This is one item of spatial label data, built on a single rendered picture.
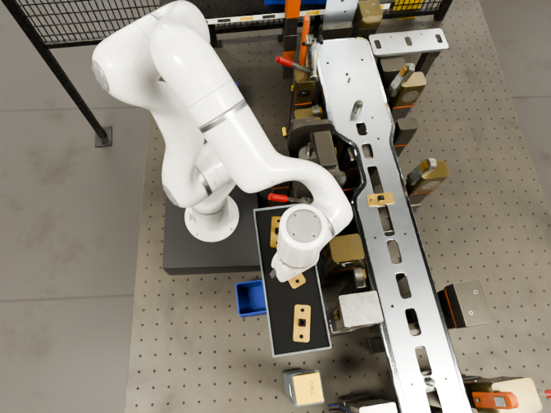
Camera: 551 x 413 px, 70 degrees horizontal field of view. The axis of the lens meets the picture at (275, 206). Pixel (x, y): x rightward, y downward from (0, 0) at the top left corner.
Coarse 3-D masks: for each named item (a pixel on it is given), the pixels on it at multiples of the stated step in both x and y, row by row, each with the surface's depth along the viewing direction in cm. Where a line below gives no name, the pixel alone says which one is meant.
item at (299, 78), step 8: (296, 72) 136; (296, 80) 134; (304, 80) 134; (296, 88) 137; (304, 88) 137; (312, 88) 138; (296, 96) 140; (304, 96) 141; (312, 96) 142; (296, 104) 145; (304, 104) 146; (288, 128) 164
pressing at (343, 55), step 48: (336, 48) 147; (336, 96) 138; (384, 96) 139; (384, 144) 132; (384, 192) 125; (384, 240) 119; (384, 288) 113; (432, 288) 114; (384, 336) 108; (432, 336) 109
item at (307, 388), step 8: (296, 376) 89; (304, 376) 89; (312, 376) 89; (296, 384) 89; (304, 384) 89; (312, 384) 89; (320, 384) 89; (296, 392) 88; (304, 392) 88; (312, 392) 88; (320, 392) 88; (296, 400) 88; (304, 400) 87; (312, 400) 87; (320, 400) 88
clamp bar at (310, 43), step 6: (306, 36) 121; (312, 36) 121; (306, 42) 121; (312, 42) 120; (318, 42) 121; (312, 48) 122; (312, 54) 124; (312, 60) 126; (312, 66) 129; (312, 72) 132
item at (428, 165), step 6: (426, 162) 119; (432, 162) 118; (420, 168) 121; (426, 168) 119; (432, 168) 118; (408, 174) 128; (414, 174) 125; (420, 174) 122; (426, 174) 121; (408, 180) 128; (414, 180) 125
